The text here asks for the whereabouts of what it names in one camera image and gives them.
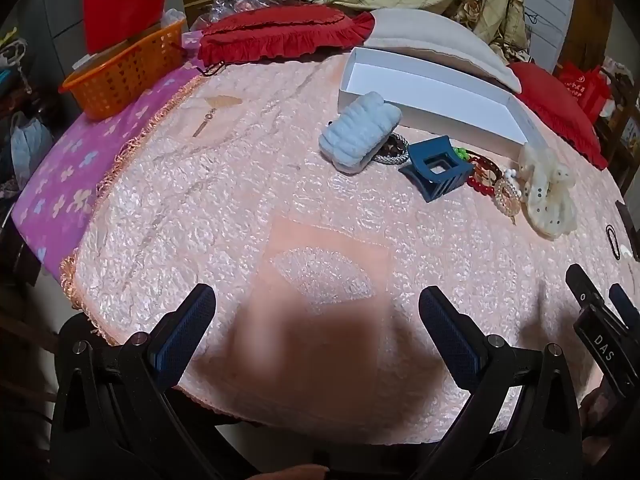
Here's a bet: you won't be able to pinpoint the gold hairpin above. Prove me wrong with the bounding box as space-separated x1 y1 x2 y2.
192 107 218 138

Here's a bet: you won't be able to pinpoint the grey refrigerator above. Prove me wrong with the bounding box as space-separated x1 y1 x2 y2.
15 0 126 76

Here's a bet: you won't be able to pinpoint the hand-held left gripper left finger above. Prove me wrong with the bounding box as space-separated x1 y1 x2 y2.
50 282 261 480

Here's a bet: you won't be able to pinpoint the pink textured bedspread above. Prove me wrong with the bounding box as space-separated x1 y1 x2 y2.
60 52 640 446

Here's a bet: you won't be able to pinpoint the light blue plush hair clip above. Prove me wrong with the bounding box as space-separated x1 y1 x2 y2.
319 91 403 176

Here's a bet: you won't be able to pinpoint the orange plastic basket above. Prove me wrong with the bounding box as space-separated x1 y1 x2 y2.
59 19 188 121

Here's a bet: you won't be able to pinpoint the clear plastic wrapper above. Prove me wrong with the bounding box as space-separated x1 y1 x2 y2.
160 7 188 31

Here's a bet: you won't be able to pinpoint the gold spiral hair tie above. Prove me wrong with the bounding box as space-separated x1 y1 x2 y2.
492 177 523 223

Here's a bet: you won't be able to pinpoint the clear plastic bags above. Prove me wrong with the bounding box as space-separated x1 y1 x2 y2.
192 0 261 31

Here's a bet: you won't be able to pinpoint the cream dotted scrunchie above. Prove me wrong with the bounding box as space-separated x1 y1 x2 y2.
517 142 578 238

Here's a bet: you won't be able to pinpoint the dark blue hair claw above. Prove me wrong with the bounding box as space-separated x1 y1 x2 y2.
398 135 475 204

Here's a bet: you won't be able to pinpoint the red frilled pillow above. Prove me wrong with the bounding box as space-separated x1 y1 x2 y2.
196 2 376 64

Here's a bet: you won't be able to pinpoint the white bead bracelet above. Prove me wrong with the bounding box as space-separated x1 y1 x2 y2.
502 167 531 198

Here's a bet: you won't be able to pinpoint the plain red pillow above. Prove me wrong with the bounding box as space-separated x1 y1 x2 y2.
507 61 608 171

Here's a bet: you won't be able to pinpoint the red printed shopping bag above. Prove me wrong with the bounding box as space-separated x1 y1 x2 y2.
557 60 613 121

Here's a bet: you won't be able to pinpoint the white cardboard box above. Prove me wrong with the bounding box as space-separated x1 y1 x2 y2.
336 46 538 158

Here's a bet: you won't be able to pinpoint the grey spiral hair tie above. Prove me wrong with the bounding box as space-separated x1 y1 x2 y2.
370 132 411 166

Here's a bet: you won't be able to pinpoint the brown bead bracelet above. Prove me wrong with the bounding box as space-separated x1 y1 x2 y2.
467 152 503 186

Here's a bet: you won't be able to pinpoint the beige pillow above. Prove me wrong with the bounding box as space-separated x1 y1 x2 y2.
357 8 522 95

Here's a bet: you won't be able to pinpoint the purple flowered sheet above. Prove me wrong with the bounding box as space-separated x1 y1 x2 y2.
12 30 221 281

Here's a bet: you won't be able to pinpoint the red paper bag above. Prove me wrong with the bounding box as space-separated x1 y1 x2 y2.
82 0 171 56

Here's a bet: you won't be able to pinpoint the grey cloth bag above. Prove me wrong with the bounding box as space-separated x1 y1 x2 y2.
10 110 53 186

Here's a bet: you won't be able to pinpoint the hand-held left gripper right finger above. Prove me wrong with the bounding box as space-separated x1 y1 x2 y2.
410 286 586 480

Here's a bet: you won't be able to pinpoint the red bead bracelet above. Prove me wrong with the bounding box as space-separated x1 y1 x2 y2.
467 175 498 196

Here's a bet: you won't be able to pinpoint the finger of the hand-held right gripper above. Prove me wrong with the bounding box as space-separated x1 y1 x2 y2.
609 284 640 333
565 263 608 311

